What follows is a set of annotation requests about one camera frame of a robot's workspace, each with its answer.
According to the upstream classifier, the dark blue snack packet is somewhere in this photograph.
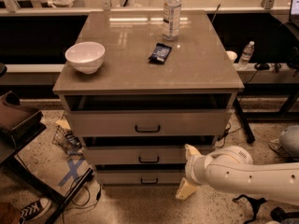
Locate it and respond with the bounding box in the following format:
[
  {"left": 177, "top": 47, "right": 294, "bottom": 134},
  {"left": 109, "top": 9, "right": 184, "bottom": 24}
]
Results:
[{"left": 149, "top": 43, "right": 172, "bottom": 64}]

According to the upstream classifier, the white paper cup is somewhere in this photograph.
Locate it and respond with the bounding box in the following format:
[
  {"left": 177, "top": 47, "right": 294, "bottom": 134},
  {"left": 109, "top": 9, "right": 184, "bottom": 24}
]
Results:
[{"left": 226, "top": 50, "right": 237, "bottom": 63}]

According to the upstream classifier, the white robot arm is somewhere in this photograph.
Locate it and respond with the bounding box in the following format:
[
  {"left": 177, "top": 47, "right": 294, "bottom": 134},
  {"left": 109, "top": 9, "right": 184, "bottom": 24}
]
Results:
[{"left": 176, "top": 144, "right": 299, "bottom": 205}]

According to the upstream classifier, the small water bottle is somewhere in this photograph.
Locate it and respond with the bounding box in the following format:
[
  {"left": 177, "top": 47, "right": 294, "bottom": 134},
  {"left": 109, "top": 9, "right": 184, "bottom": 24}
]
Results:
[{"left": 238, "top": 41, "right": 255, "bottom": 70}]

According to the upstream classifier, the black and white sneaker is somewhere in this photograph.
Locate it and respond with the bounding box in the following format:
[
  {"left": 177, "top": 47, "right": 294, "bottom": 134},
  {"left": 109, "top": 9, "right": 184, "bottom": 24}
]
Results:
[{"left": 19, "top": 198, "right": 52, "bottom": 224}]

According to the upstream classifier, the black computer mouse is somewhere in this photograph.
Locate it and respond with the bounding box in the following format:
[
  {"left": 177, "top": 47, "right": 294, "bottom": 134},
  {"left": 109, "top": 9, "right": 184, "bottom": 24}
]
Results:
[{"left": 254, "top": 63, "right": 270, "bottom": 71}]

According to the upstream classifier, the white bowl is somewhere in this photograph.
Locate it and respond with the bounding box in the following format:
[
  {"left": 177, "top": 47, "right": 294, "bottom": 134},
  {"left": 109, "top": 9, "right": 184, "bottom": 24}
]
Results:
[{"left": 65, "top": 42, "right": 106, "bottom": 74}]

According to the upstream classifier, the wire basket on floor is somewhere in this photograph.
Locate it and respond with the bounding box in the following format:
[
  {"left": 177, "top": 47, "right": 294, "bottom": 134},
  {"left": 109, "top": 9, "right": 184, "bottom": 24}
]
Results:
[{"left": 52, "top": 126, "right": 82, "bottom": 156}]

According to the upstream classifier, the black chair base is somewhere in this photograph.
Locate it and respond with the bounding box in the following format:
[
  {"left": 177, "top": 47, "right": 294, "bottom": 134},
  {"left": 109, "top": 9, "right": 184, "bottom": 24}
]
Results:
[{"left": 233, "top": 194, "right": 299, "bottom": 224}]

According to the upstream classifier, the black side table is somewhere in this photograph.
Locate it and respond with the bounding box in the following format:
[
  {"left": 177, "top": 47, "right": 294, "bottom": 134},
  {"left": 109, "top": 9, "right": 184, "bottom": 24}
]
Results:
[{"left": 0, "top": 91, "right": 93, "bottom": 224}]

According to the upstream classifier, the drawer with handle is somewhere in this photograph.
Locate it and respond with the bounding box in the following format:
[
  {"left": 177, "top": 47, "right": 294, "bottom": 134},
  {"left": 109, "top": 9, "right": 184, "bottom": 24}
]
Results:
[
  {"left": 96, "top": 170, "right": 185, "bottom": 186},
  {"left": 65, "top": 110, "right": 231, "bottom": 137},
  {"left": 82, "top": 146, "right": 186, "bottom": 165}
]

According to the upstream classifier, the large clear water bottle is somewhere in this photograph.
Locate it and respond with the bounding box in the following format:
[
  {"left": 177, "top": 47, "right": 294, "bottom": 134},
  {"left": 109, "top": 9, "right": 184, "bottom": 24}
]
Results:
[{"left": 163, "top": 0, "right": 181, "bottom": 41}]

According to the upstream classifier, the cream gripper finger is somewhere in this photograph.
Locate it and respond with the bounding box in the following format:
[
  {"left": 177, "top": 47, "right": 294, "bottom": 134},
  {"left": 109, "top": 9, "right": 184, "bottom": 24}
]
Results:
[
  {"left": 176, "top": 177, "right": 197, "bottom": 200},
  {"left": 185, "top": 144, "right": 202, "bottom": 160}
]

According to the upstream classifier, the grey drawer cabinet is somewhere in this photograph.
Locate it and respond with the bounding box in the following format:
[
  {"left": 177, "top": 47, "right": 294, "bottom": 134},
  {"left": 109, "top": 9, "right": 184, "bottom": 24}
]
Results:
[{"left": 53, "top": 11, "right": 243, "bottom": 175}]

